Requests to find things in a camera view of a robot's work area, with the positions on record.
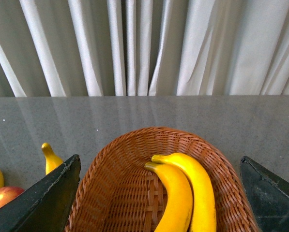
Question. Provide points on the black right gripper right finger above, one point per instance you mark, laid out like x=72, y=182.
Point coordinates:
x=268, y=195

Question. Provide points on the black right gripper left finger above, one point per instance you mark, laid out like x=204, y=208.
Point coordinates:
x=45, y=206

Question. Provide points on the yellow banana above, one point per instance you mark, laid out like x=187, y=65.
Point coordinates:
x=179, y=207
x=204, y=212
x=52, y=160

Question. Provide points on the red yellow apple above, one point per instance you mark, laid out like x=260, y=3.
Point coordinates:
x=8, y=194

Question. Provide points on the yellow banana back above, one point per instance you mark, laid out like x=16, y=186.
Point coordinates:
x=204, y=212

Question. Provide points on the brown wicker basket right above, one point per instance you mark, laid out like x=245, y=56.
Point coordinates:
x=117, y=193

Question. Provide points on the yellow banana front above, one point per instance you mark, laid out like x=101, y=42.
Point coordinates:
x=179, y=207

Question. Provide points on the white pleated curtain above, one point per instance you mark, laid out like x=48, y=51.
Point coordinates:
x=63, y=48

